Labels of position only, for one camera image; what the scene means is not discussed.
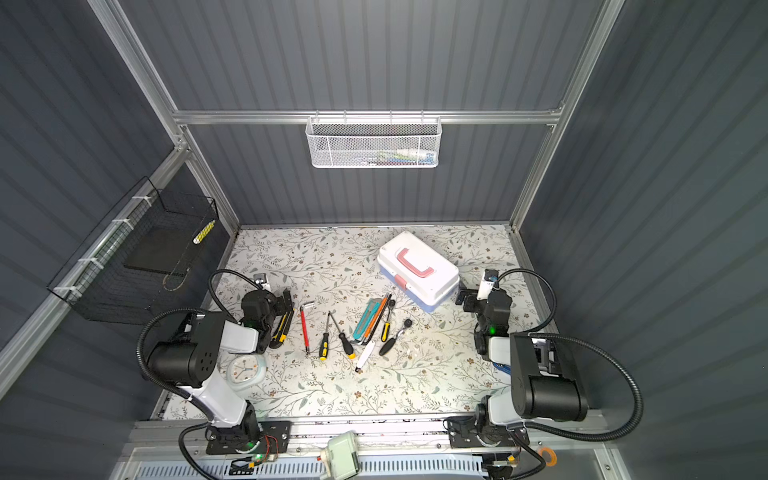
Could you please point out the yellow black screwdriver short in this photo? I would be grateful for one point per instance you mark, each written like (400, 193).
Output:
(324, 344)

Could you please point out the black yellow screwdriver long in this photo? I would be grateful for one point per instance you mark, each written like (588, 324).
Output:
(346, 344)

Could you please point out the green white device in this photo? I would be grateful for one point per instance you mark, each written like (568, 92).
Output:
(340, 458)

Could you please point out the orange pencil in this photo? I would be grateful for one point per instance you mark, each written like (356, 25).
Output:
(376, 319)

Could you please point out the white blue tool box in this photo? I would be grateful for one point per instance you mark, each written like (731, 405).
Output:
(423, 274)

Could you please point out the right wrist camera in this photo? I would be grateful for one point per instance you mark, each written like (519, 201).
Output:
(487, 283)

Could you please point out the black wire side basket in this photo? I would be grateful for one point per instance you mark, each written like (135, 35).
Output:
(144, 261)

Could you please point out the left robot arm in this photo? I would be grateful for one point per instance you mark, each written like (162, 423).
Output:
(208, 357)

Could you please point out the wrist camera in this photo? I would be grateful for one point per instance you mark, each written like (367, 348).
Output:
(487, 283)
(261, 279)

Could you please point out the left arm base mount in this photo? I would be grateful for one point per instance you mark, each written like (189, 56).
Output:
(270, 437)

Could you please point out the white marker pen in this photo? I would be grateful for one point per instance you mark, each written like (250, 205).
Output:
(367, 352)

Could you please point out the black ratchet wrench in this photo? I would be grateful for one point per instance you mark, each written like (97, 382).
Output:
(390, 342)

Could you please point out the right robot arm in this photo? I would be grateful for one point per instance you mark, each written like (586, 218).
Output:
(544, 380)

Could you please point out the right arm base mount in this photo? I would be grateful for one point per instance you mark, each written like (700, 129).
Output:
(466, 431)

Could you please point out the white wire wall basket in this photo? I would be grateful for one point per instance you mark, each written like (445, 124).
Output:
(369, 145)

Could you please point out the blue stapler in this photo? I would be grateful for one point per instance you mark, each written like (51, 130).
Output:
(504, 368)

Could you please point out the teal utility knife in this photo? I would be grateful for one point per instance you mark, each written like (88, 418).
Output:
(368, 315)

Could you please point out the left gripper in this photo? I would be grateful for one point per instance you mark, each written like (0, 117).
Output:
(284, 315)

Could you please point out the yellow black utility knife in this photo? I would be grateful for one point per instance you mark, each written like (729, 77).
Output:
(283, 325)

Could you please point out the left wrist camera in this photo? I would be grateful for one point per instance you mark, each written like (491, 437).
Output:
(261, 279)

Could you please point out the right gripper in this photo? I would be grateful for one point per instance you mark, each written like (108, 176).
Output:
(471, 300)

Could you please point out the red hex key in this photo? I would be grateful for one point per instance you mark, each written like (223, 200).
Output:
(302, 309)

